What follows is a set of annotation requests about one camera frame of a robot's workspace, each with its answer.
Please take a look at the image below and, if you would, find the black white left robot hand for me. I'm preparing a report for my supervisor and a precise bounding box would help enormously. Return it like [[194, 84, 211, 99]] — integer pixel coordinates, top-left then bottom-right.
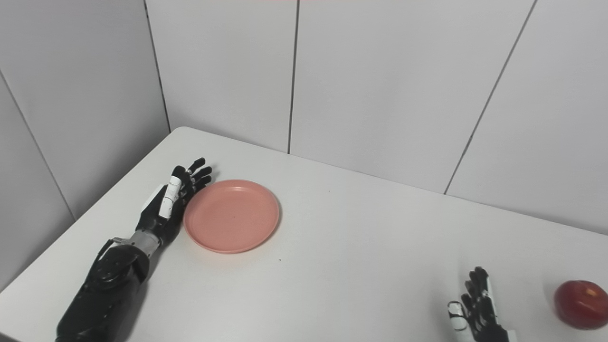
[[135, 158, 213, 247]]

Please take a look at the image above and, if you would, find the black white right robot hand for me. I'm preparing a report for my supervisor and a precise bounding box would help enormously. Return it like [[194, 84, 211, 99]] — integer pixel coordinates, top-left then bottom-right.
[[446, 266, 518, 342]]

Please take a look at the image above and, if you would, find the pink round plate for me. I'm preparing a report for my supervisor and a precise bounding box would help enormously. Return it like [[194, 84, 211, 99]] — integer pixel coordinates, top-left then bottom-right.
[[183, 179, 281, 254]]

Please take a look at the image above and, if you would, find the red apple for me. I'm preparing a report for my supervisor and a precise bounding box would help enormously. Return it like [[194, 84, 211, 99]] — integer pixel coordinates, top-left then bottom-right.
[[554, 280, 608, 331]]

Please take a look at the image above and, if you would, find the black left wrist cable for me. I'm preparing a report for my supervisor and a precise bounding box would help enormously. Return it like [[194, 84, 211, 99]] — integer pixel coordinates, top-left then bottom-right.
[[95, 237, 131, 266]]

